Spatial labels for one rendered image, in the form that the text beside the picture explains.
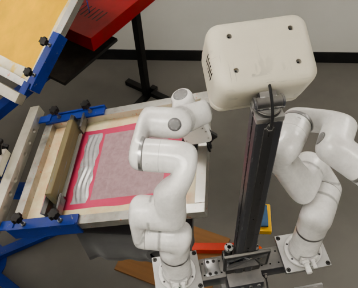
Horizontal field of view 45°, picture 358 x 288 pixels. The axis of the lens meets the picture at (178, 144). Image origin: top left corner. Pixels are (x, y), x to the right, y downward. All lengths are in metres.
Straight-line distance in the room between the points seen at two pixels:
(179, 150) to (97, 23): 1.62
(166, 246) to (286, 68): 0.63
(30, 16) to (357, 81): 2.67
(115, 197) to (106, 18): 1.23
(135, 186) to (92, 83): 2.27
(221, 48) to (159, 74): 2.99
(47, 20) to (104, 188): 0.98
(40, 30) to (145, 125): 1.30
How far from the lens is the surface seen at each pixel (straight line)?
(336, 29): 3.88
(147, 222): 1.18
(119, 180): 1.74
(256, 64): 0.87
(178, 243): 1.25
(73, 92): 3.84
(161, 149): 1.06
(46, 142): 2.04
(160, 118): 1.14
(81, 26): 2.59
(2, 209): 1.87
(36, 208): 1.87
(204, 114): 1.31
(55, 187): 1.75
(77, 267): 2.88
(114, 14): 2.63
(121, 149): 1.84
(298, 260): 1.57
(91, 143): 1.93
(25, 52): 2.34
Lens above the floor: 2.55
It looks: 51 degrees down
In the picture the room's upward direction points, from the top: 4 degrees counter-clockwise
